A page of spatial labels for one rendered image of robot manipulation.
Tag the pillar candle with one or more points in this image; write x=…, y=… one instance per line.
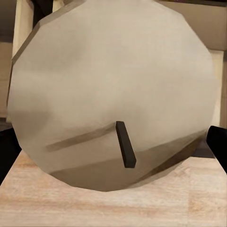
x=111, y=95

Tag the cabinet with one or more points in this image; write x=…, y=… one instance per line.
x=208, y=18

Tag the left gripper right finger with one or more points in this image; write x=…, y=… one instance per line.
x=217, y=141

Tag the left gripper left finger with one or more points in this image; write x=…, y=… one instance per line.
x=9, y=151

